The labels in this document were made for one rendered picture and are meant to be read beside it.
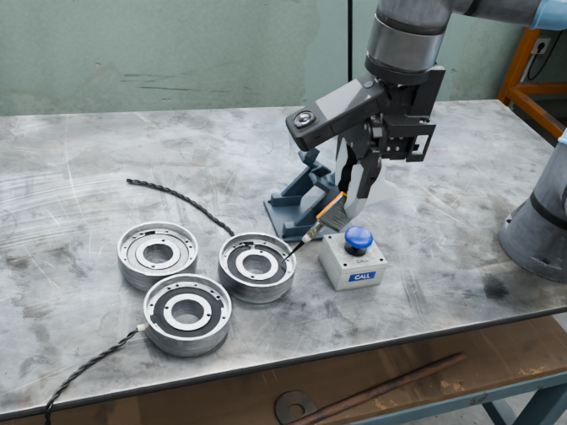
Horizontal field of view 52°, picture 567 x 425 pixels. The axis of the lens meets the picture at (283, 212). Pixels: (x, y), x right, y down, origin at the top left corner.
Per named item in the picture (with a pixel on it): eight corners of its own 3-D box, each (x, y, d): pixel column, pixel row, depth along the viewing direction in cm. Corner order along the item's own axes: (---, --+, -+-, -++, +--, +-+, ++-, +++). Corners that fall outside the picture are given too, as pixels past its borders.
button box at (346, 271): (336, 292, 80) (342, 267, 77) (317, 257, 85) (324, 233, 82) (386, 284, 83) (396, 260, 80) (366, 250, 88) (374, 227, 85)
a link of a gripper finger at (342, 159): (374, 201, 78) (395, 149, 72) (333, 204, 76) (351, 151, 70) (365, 185, 80) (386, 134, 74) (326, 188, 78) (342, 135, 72)
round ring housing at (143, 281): (110, 250, 80) (109, 228, 78) (183, 236, 85) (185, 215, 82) (128, 304, 73) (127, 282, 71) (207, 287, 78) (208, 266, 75)
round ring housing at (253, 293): (302, 301, 78) (307, 280, 76) (227, 313, 75) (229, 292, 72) (278, 249, 86) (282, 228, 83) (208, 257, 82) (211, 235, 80)
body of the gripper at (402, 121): (422, 168, 69) (456, 76, 62) (357, 171, 67) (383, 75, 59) (396, 133, 75) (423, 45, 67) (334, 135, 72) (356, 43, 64)
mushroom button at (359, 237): (344, 270, 81) (353, 244, 77) (334, 250, 83) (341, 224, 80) (370, 266, 82) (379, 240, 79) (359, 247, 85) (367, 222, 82)
